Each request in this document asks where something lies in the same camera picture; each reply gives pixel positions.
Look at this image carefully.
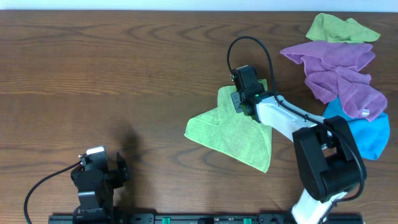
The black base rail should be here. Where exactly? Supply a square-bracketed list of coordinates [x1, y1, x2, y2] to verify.
[48, 213, 365, 224]

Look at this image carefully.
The blue microfiber cloth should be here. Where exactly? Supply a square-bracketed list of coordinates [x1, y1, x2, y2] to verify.
[323, 98, 390, 160]

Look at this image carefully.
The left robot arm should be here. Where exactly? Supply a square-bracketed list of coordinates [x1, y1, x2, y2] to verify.
[71, 151, 130, 223]

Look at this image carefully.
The olive green cloth at back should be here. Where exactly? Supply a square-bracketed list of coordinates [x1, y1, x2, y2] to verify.
[306, 13, 381, 44]

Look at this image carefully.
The purple microfiber cloth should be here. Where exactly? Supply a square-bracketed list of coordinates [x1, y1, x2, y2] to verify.
[280, 41, 387, 122]

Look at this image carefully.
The light green microfiber cloth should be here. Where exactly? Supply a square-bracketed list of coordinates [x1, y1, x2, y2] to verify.
[184, 86, 272, 173]

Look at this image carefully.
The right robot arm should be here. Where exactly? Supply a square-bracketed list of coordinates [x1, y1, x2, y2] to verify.
[231, 90, 366, 223]

